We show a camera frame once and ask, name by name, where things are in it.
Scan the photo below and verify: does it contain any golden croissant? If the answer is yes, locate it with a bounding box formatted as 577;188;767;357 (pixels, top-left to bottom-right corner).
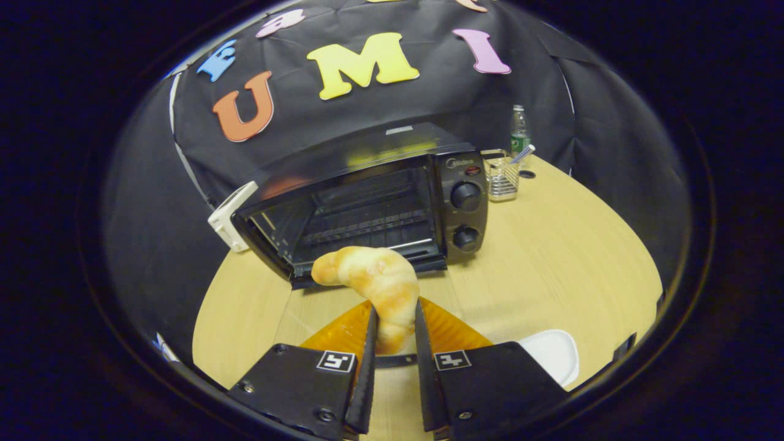
311;246;421;356

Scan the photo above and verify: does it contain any black electric oven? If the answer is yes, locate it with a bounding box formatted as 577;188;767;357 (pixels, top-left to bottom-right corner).
232;121;489;290

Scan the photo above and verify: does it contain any white toaster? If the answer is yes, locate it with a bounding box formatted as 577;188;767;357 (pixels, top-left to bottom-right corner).
207;181;260;253

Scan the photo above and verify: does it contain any green label plastic bottle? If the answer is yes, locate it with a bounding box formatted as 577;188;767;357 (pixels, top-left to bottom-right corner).
510;105;531;157

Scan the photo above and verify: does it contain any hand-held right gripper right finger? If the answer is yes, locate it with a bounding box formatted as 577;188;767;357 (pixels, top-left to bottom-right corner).
415;297;570;441

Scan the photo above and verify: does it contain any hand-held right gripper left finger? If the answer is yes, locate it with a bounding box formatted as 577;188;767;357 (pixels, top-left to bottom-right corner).
227;300;379;441

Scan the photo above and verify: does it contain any white plate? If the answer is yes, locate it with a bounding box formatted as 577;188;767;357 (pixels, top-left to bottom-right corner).
518;330;580;390

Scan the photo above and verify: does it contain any clear wire basket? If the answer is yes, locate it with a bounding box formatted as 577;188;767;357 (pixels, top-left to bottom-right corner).
484;149;521;203

